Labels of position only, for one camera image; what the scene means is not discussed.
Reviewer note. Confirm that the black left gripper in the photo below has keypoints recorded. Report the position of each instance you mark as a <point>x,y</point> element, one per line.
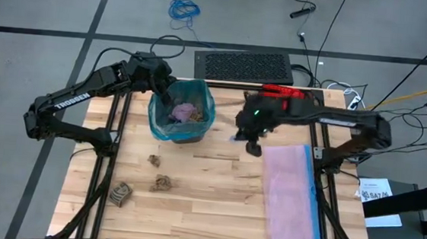
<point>150,72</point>

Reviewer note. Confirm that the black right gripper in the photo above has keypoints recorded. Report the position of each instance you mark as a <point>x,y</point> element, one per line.
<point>259,117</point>

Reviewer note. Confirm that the blue plastic trash bag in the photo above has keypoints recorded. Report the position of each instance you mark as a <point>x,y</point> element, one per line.
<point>160,119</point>

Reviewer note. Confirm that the pink plastic wad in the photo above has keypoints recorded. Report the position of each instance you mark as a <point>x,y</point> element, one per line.
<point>183,111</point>

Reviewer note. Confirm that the pink plastic trash bag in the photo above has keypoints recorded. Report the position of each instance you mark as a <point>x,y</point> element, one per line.
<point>291,202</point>

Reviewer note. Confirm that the crushed brown paper cup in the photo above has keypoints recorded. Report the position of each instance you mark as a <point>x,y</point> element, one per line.
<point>119,194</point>

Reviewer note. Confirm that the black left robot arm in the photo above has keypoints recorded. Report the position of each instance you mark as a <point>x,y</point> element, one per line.
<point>70,100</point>

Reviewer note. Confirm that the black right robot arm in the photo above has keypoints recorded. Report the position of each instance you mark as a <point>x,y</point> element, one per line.
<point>336,115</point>

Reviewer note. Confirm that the red work glove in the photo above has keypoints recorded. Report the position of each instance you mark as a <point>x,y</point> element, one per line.
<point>277,90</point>

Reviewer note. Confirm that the black perforated computer case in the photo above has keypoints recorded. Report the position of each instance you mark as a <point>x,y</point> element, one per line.
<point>244,66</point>

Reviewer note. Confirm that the white power strip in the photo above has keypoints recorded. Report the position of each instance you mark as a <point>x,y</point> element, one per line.
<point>353,104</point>

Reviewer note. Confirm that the white printed paper sheet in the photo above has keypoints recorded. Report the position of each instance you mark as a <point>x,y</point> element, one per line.
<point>378,187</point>

